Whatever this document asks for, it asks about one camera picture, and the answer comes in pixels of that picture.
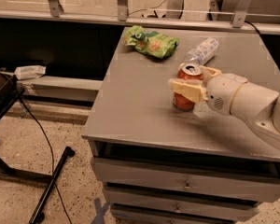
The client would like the top grey drawer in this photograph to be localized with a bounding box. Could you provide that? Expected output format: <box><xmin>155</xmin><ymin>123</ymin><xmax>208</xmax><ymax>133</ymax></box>
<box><xmin>91</xmin><ymin>157</ymin><xmax>280</xmax><ymax>203</ymax></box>

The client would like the green chip bag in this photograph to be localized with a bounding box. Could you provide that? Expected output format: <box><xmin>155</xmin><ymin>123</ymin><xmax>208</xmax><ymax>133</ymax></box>
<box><xmin>123</xmin><ymin>25</ymin><xmax>179</xmax><ymax>59</ymax></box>

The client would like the grey drawer cabinet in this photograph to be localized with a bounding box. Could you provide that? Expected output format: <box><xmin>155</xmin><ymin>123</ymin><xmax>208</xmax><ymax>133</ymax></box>
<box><xmin>81</xmin><ymin>26</ymin><xmax>280</xmax><ymax>224</ymax></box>

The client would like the right metal bracket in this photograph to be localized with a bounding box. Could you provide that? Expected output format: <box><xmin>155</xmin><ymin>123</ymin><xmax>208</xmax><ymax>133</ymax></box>
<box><xmin>232</xmin><ymin>0</ymin><xmax>252</xmax><ymax>28</ymax></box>

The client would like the middle metal bracket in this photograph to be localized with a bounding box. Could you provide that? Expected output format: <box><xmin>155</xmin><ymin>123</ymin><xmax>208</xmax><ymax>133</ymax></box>
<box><xmin>117</xmin><ymin>0</ymin><xmax>128</xmax><ymax>21</ymax></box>

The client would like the left metal bracket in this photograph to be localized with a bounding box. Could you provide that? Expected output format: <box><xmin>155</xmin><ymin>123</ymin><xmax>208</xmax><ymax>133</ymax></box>
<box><xmin>48</xmin><ymin>0</ymin><xmax>63</xmax><ymax>18</ymax></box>

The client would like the bottom grey drawer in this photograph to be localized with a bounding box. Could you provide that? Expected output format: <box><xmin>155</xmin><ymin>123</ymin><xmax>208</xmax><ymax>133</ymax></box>
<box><xmin>110</xmin><ymin>204</ymin><xmax>237</xmax><ymax>224</ymax></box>

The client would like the black cable on floor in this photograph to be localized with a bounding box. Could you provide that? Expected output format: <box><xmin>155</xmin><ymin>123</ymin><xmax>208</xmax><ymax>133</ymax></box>
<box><xmin>19</xmin><ymin>96</ymin><xmax>73</xmax><ymax>224</ymax></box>

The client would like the middle grey drawer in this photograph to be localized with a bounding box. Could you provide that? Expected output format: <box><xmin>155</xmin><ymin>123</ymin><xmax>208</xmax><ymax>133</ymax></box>
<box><xmin>104</xmin><ymin>187</ymin><xmax>259</xmax><ymax>221</ymax></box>

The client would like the grey drawer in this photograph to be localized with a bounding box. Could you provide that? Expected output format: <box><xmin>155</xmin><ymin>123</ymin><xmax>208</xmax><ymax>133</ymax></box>
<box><xmin>110</xmin><ymin>204</ymin><xmax>237</xmax><ymax>224</ymax></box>
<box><xmin>104</xmin><ymin>187</ymin><xmax>259</xmax><ymax>221</ymax></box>
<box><xmin>91</xmin><ymin>157</ymin><xmax>280</xmax><ymax>203</ymax></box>

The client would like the black stand with legs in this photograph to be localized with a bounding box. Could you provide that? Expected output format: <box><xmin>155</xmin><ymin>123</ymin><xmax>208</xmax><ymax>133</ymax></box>
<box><xmin>0</xmin><ymin>68</ymin><xmax>77</xmax><ymax>224</ymax></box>

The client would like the clear plastic water bottle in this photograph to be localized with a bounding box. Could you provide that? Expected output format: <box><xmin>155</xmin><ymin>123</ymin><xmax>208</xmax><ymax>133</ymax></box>
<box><xmin>184</xmin><ymin>38</ymin><xmax>219</xmax><ymax>65</ymax></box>

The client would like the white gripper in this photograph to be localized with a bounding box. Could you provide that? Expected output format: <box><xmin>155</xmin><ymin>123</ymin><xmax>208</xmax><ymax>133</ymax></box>
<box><xmin>168</xmin><ymin>66</ymin><xmax>247</xmax><ymax>116</ymax></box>

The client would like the metal bracket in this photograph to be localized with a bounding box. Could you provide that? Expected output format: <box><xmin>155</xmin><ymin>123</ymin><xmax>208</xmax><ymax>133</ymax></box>
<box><xmin>232</xmin><ymin>0</ymin><xmax>252</xmax><ymax>28</ymax></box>
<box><xmin>48</xmin><ymin>0</ymin><xmax>63</xmax><ymax>18</ymax></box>
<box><xmin>117</xmin><ymin>0</ymin><xmax>128</xmax><ymax>21</ymax></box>

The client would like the black cable behind rail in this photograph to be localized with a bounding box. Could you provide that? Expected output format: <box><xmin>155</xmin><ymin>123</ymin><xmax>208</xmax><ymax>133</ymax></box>
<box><xmin>244</xmin><ymin>20</ymin><xmax>263</xmax><ymax>37</ymax></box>

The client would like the red coke can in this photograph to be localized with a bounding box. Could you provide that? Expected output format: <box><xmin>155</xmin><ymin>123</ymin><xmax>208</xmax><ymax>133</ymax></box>
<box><xmin>173</xmin><ymin>63</ymin><xmax>203</xmax><ymax>111</ymax></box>

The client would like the white wipes packet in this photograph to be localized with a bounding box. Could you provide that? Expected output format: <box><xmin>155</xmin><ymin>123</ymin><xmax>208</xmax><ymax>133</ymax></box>
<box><xmin>14</xmin><ymin>65</ymin><xmax>46</xmax><ymax>80</ymax></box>

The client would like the blue tape cross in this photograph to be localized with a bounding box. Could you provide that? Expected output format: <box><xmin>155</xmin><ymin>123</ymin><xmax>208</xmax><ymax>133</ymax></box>
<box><xmin>91</xmin><ymin>198</ymin><xmax>109</xmax><ymax>224</ymax></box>

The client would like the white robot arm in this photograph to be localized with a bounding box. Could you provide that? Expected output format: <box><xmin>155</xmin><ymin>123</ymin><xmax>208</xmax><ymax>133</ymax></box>
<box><xmin>168</xmin><ymin>67</ymin><xmax>280</xmax><ymax>150</ymax></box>

